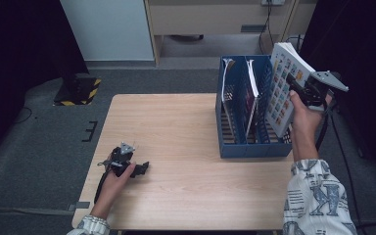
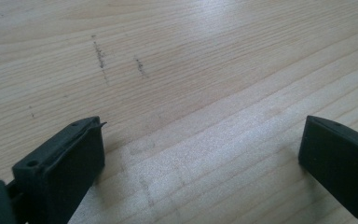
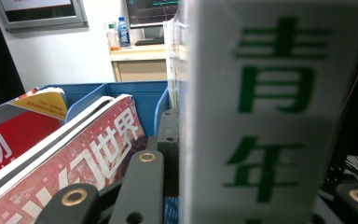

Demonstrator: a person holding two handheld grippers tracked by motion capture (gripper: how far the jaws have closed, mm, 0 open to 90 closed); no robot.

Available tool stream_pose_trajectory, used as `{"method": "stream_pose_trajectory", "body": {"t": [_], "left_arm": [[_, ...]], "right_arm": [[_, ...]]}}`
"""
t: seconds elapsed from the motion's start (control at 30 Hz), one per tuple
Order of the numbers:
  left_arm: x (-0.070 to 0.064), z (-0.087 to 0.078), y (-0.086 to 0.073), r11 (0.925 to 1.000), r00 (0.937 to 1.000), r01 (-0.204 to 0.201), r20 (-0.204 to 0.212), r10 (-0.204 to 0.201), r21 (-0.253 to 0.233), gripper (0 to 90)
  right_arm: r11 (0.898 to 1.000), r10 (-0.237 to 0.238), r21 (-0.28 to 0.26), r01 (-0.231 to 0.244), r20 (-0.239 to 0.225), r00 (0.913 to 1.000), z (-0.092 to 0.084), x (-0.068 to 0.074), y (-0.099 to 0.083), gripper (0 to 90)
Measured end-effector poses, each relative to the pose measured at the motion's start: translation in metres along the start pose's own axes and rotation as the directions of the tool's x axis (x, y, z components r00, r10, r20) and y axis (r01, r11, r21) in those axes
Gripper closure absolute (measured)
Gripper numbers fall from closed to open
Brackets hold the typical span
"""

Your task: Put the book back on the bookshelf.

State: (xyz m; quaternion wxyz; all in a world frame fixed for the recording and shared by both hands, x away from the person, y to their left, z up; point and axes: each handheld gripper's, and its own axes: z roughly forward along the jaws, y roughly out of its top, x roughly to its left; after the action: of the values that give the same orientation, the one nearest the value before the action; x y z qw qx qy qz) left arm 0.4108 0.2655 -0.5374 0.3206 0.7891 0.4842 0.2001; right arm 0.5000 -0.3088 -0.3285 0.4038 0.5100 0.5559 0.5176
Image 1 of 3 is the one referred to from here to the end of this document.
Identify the black floor cable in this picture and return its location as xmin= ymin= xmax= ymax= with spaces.
xmin=329 ymin=107 xmax=365 ymax=229
xmin=13 ymin=106 xmax=33 ymax=125

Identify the blue file rack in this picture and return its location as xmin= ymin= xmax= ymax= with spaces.
xmin=214 ymin=53 xmax=300 ymax=160

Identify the black curtain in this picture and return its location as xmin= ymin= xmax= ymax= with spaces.
xmin=0 ymin=0 xmax=91 ymax=170
xmin=297 ymin=0 xmax=376 ymax=187

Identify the black floor tape mark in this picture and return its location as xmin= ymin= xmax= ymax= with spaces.
xmin=80 ymin=120 xmax=99 ymax=143

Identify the white picture magazine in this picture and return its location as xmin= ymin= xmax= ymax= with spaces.
xmin=263 ymin=41 xmax=317 ymax=139

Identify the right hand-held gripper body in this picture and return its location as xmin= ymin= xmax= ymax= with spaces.
xmin=302 ymin=70 xmax=351 ymax=112

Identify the right hand-held gripper cable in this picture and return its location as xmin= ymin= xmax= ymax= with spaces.
xmin=314 ymin=97 xmax=333 ymax=153

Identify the hand-held gripper cable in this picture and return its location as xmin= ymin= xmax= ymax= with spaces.
xmin=314 ymin=97 xmax=333 ymax=153
xmin=93 ymin=160 xmax=112 ymax=205

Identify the left hand-held gripper cable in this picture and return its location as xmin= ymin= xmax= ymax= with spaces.
xmin=93 ymin=160 xmax=112 ymax=205

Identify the grey tape piece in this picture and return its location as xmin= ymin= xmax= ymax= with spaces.
xmin=68 ymin=201 xmax=91 ymax=212

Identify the magazine with red print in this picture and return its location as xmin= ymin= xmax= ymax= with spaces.
xmin=220 ymin=58 xmax=243 ymax=145

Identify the black hanging cable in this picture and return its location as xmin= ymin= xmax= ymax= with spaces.
xmin=258 ymin=3 xmax=277 ymax=56

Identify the purple magazine with white spine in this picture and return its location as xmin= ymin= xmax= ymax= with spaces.
xmin=244 ymin=59 xmax=259 ymax=142

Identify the person's left hand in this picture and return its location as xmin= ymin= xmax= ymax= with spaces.
xmin=101 ymin=164 xmax=137 ymax=199

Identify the black yellow striped stand base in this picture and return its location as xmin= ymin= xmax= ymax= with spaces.
xmin=52 ymin=76 xmax=102 ymax=107

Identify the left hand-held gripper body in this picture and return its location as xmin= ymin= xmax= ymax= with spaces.
xmin=101 ymin=141 xmax=137 ymax=179

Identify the person's right hand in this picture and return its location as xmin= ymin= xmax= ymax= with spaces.
xmin=289 ymin=90 xmax=335 ymax=142

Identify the white power strip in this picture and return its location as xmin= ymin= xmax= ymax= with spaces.
xmin=260 ymin=0 xmax=286 ymax=7

